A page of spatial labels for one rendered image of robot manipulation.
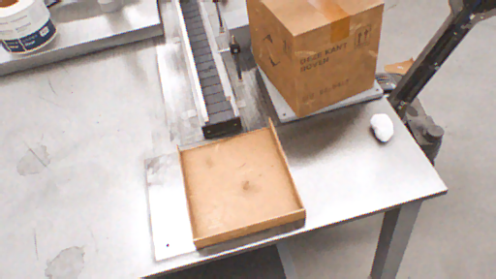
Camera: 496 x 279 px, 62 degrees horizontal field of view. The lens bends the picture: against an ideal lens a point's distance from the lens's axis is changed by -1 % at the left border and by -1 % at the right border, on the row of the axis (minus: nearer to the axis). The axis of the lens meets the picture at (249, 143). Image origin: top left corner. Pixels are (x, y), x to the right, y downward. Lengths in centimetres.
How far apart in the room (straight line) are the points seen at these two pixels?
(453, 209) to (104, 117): 150
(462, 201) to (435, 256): 31
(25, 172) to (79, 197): 21
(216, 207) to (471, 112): 173
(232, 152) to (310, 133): 21
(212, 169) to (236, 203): 13
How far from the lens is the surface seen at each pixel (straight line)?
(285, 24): 100
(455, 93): 255
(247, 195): 102
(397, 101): 182
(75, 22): 174
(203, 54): 136
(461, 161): 223
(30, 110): 151
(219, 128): 114
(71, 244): 111
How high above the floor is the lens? 168
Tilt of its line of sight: 49 degrees down
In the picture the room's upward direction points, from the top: 11 degrees counter-clockwise
